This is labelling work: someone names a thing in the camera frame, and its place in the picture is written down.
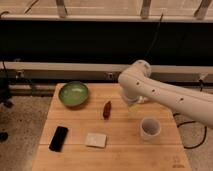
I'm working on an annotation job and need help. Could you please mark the crumpled clear plastic bottle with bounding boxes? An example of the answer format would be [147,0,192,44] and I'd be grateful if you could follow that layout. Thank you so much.
[140,96,148,103]

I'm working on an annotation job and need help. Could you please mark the white rectangular sponge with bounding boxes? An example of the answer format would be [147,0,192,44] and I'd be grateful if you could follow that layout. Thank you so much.
[85,133,107,148]

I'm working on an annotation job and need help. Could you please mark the white plastic cup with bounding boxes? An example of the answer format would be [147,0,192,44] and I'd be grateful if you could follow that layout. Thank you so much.
[139,117,161,141]

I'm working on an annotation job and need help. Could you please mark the green ceramic bowl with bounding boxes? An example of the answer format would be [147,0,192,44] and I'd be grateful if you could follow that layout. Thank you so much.
[58,81,89,107]

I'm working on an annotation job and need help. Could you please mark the black smartphone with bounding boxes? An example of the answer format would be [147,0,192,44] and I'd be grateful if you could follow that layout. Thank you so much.
[49,126,68,152]

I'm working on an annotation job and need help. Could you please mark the black chair base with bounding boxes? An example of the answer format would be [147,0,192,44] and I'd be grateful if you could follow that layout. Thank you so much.
[0,78,15,143]

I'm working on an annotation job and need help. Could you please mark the black hanging cable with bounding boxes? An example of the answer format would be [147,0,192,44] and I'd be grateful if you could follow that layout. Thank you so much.
[143,13,165,63]

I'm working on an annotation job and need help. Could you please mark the black floor cables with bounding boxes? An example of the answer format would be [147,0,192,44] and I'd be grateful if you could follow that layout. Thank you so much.
[173,113,208,150]

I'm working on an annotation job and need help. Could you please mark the wooden table board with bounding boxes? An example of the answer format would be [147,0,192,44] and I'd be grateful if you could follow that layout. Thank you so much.
[32,84,191,171]

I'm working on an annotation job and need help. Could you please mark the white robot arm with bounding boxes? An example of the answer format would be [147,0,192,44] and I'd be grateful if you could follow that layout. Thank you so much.
[118,60,213,129]

